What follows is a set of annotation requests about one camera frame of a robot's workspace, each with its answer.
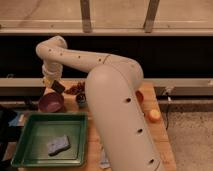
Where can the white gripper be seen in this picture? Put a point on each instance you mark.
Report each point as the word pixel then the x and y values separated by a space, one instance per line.
pixel 51 73

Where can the black eraser block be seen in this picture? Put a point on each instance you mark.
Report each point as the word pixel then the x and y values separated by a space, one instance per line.
pixel 58 87

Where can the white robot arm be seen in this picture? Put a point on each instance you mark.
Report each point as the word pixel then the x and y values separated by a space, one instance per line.
pixel 110 89

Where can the purple bowl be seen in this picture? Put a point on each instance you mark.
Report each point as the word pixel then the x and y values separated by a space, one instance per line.
pixel 51 102

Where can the red bowl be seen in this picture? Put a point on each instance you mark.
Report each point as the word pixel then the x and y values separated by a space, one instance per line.
pixel 139 96

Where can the dark red dried chili bunch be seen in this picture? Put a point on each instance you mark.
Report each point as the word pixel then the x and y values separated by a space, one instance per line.
pixel 76 89

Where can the small dark cup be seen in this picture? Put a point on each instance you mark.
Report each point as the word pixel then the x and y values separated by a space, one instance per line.
pixel 81 100

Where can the crumpled grey-blue cloth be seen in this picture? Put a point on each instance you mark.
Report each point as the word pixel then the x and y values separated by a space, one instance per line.
pixel 103 163

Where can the small apple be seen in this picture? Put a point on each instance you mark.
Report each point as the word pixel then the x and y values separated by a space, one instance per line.
pixel 154 115

